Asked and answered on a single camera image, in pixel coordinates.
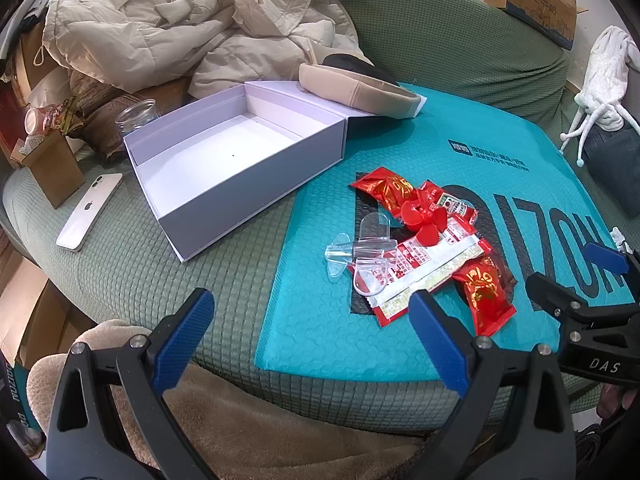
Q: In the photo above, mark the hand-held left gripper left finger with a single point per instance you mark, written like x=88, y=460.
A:
x=185, y=340

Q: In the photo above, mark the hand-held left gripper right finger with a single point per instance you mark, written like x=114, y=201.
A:
x=435, y=330

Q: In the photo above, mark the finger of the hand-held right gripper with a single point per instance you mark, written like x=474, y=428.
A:
x=605, y=256
x=550, y=292

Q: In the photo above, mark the small red gold-print snack packet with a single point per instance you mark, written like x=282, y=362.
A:
x=482, y=295

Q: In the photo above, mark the red and white seasoning packet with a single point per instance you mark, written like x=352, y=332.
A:
x=430, y=270

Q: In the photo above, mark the clear plastic toy plane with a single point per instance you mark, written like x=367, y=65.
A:
x=367, y=247

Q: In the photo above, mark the red ketchup sachet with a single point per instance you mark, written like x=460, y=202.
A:
x=452, y=205

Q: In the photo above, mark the large red gold-print snack packet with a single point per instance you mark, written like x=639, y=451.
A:
x=380, y=190

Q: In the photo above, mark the white cardboard gift box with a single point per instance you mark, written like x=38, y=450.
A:
x=225, y=140

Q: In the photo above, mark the person's right hand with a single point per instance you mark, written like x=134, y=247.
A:
x=617, y=400

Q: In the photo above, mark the white crumpled paper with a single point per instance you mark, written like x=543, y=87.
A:
x=621, y=239

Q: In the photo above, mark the dark grey cushion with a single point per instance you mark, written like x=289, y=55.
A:
x=615, y=160

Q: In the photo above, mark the teal bubble mailer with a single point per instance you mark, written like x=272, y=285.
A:
x=325, y=340

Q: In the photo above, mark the flat brown cardboard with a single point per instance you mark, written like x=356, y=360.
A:
x=40, y=310

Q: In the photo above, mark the white smartphone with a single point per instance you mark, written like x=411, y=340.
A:
x=90, y=210

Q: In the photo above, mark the teal printed box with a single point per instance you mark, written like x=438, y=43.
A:
x=12, y=390

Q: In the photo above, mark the white plush toy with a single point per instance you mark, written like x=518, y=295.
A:
x=605, y=75

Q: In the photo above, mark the small brown cardboard box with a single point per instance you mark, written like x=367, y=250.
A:
x=55, y=170

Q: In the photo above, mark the clear plastic jar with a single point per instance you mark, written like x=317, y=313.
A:
x=135, y=117

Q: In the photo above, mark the beige cap with black lining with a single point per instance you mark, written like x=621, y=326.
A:
x=350, y=90

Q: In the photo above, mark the brown cushion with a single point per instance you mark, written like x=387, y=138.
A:
x=100, y=100

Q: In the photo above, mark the gold wrapped snack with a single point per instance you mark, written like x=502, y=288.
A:
x=65, y=115

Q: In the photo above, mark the pink and white cup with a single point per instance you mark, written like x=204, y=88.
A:
x=37, y=120

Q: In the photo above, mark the beige puffer jacket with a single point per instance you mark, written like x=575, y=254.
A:
x=150, y=35

